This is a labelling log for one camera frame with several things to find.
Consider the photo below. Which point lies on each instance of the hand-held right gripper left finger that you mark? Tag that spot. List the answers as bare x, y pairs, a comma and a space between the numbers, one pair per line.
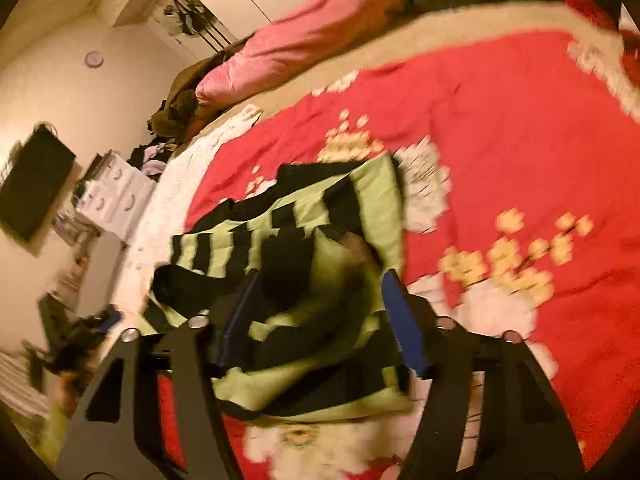
240, 310

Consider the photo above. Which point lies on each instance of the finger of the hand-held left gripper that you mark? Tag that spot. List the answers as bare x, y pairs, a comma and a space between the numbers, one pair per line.
110, 321

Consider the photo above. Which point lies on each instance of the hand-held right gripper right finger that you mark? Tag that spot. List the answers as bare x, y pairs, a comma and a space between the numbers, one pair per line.
400, 320

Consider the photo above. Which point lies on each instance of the green black striped frog sweater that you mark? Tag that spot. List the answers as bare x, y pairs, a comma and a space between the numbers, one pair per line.
370, 185

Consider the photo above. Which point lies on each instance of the pile of dark clothes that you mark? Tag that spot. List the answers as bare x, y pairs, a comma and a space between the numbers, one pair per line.
150, 157

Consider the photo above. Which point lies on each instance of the cluttered side shelf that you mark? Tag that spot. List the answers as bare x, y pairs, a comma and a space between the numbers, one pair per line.
75, 250

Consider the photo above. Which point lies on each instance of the yellow green garment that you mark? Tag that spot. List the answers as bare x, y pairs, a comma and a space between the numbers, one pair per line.
57, 425

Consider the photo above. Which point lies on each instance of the white drawer chest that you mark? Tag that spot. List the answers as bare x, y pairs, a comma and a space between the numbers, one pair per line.
115, 195

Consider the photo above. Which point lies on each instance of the pink checked quilt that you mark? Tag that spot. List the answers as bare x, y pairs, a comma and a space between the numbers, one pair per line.
170, 200

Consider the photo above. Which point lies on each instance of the black flat television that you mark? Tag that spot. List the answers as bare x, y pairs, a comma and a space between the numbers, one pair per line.
35, 185

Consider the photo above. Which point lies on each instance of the red floral blanket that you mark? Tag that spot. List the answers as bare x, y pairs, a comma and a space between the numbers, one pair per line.
500, 135

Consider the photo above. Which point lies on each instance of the pink duvet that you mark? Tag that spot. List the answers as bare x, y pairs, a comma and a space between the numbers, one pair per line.
310, 35

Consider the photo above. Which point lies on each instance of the hanging bags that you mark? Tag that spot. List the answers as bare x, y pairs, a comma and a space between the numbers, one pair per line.
187, 15

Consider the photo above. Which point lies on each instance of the round wall clock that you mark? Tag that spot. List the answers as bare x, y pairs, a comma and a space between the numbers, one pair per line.
94, 59

